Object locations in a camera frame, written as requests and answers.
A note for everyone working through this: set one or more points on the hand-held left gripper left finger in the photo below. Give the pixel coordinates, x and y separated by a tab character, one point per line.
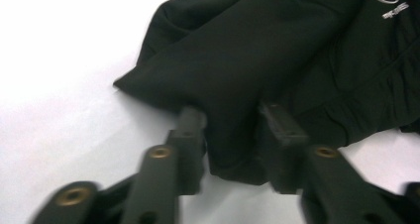
186	151

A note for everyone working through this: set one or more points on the black pants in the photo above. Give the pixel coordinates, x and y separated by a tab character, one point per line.
264	58

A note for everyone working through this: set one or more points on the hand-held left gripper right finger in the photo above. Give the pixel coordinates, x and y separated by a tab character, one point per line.
284	151

